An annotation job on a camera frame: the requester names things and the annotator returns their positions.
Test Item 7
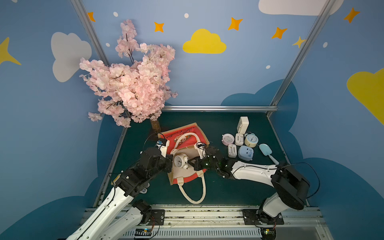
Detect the light blue plastic spoon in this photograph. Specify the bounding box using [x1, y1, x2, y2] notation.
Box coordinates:
[259, 144, 280, 165]

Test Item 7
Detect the blue twin-bell alarm clock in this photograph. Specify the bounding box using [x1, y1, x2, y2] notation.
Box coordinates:
[244, 133, 259, 148]

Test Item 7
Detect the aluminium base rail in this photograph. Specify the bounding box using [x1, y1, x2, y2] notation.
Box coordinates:
[73, 204, 328, 240]

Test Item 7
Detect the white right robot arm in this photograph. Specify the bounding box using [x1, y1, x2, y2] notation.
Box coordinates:
[188, 147, 310, 225]

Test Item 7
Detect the pink round alarm clock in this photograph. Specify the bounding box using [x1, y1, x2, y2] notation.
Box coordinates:
[222, 134, 235, 146]

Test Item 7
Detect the red burlap canvas bag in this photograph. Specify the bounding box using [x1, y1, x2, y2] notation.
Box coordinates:
[158, 123, 209, 205]

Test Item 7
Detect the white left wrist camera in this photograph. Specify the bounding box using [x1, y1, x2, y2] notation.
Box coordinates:
[156, 138, 170, 158]

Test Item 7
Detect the pink cherry blossom tree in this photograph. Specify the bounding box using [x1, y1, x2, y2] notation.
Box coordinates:
[79, 20, 178, 133]

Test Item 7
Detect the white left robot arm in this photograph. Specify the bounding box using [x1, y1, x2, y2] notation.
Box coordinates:
[67, 147, 173, 240]

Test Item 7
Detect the white round alarm clock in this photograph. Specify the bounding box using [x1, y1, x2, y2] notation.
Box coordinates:
[174, 153, 189, 170]

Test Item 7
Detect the white rectangular alarm clock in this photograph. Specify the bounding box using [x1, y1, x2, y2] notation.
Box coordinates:
[235, 133, 244, 146]

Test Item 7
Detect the tall white box clock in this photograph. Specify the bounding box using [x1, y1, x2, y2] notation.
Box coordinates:
[237, 117, 249, 134]

